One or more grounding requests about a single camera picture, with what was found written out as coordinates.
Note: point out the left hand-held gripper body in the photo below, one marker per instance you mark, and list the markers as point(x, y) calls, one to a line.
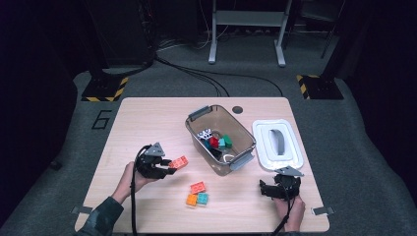
point(147, 164)

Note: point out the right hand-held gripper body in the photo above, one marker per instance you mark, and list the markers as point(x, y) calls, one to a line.
point(288, 187)

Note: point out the salmon toy brick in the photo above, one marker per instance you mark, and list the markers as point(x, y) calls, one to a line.
point(179, 162)
point(198, 188)

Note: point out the orange toy brick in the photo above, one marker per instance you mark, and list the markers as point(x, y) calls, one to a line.
point(191, 200)

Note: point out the dark blue toy brick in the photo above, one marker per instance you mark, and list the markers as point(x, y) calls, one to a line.
point(207, 144)

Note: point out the red toy brick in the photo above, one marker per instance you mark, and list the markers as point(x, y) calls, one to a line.
point(214, 142)

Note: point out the small teal toy brick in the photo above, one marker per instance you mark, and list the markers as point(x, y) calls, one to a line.
point(222, 143)

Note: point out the green toy brick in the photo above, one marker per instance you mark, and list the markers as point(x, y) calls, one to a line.
point(227, 141)

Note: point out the clear plastic storage box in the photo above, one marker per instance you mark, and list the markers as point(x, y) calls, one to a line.
point(239, 131)

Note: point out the person's left hand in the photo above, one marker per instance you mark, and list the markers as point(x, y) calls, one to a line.
point(128, 183)

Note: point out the person's right hand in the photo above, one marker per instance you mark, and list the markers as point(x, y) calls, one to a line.
point(293, 214)

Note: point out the grey tape piece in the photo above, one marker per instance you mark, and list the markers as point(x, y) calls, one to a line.
point(323, 210)
point(80, 209)

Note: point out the white bin lid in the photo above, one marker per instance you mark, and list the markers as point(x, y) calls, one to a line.
point(262, 144)

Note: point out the light teal toy brick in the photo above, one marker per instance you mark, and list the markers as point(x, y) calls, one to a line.
point(202, 198)

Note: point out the white black patterned toy brick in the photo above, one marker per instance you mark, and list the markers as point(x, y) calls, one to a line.
point(205, 133)

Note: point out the black striped stand base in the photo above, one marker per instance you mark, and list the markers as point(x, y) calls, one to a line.
point(323, 88)
point(105, 88)

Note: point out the white metal stand frame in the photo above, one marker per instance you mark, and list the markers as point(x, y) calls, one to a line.
point(249, 18)

